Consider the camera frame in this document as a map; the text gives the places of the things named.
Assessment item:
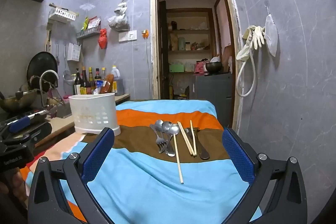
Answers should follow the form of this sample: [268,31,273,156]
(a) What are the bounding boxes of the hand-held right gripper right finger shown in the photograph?
[223,127,307,224]

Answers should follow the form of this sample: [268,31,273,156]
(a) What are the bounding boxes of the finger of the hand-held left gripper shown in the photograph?
[16,123,52,144]
[7,115,31,133]

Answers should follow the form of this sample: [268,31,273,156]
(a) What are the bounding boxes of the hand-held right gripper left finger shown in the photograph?
[28,127,115,224]

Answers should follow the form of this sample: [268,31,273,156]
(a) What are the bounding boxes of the dark metal utensil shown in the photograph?
[185,128,202,159]
[194,128,210,161]

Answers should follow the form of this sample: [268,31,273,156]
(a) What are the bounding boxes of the white plastic utensil holder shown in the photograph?
[69,93,121,136]

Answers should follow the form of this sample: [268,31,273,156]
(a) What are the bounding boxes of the metal fork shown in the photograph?
[156,132,169,154]
[150,124,164,153]

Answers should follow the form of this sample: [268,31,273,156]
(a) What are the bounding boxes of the person's left hand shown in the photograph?
[0,169,27,203]

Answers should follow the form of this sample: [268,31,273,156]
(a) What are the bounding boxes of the stove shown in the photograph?
[0,108,51,135]

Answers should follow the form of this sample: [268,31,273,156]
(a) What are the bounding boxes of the metal wok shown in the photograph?
[0,90,40,112]

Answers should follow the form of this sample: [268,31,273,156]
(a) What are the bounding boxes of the striped blanket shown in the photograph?
[20,99,263,224]

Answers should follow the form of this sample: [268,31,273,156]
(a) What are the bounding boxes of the metal faucet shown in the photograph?
[39,69,60,109]

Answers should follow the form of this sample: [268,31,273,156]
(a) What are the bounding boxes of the black frying pan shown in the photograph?
[26,51,58,91]

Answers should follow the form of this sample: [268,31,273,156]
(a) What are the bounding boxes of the dark pump bottle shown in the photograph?
[73,68,81,96]

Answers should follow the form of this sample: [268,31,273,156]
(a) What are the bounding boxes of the metal strainer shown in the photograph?
[62,45,74,82]

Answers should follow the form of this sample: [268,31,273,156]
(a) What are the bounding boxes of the blue white packet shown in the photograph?
[94,79,104,95]

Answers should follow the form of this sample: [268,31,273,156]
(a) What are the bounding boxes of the grey cabinet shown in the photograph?
[188,72,234,133]

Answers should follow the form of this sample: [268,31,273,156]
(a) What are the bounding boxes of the large dark sauce bottle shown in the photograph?
[80,66,89,96]

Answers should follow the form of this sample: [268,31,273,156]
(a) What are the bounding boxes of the orange brown packet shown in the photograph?
[101,74,115,95]

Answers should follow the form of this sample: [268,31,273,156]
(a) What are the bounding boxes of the yellow cap sauce bottle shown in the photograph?
[88,67,96,95]

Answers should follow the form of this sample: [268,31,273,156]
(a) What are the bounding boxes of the oil jug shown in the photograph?
[110,65,125,97]

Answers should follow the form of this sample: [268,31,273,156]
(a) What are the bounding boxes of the red label dark bottle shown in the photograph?
[94,68,102,88]

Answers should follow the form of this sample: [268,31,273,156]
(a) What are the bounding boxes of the wooden spatula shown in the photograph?
[45,21,53,54]

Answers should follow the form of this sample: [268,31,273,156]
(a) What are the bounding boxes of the black bowl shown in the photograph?
[205,62,222,74]

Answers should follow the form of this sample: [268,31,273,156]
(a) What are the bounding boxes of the red cloth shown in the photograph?
[194,61,208,75]

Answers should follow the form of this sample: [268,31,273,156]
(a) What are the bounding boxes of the wooden cutting board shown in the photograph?
[222,44,233,74]

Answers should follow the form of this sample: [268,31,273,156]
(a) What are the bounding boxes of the white rubber gloves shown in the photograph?
[248,26,266,50]
[236,42,253,61]

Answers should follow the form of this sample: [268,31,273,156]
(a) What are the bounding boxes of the green box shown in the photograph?
[168,64,185,73]

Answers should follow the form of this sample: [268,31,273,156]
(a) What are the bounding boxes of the red plastic bag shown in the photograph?
[98,28,108,50]

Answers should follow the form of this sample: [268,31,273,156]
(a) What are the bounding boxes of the seasoning packets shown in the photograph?
[80,16,101,31]

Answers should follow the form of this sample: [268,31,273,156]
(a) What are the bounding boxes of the white mesh bag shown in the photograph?
[264,6,279,58]

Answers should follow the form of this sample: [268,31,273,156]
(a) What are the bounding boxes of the wooden shelf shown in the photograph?
[165,7,219,78]

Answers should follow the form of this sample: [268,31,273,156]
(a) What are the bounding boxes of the clear plastic bag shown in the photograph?
[108,0,131,32]

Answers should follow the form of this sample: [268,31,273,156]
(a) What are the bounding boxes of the white hose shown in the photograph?
[235,27,257,98]

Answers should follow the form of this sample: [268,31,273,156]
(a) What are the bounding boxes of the white wall chopstick holder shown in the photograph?
[67,42,81,62]

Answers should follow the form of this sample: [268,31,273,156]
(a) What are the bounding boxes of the white power cable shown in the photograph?
[146,38,154,98]

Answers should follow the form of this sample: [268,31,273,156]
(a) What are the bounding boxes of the metal wall rack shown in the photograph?
[76,26,102,40]

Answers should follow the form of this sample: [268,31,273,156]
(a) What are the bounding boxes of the white wall basket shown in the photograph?
[48,7,77,23]

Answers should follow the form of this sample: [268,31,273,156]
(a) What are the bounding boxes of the white wall switch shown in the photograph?
[118,30,138,43]

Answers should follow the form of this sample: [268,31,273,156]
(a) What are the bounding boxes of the door frame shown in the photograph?
[150,0,244,133]

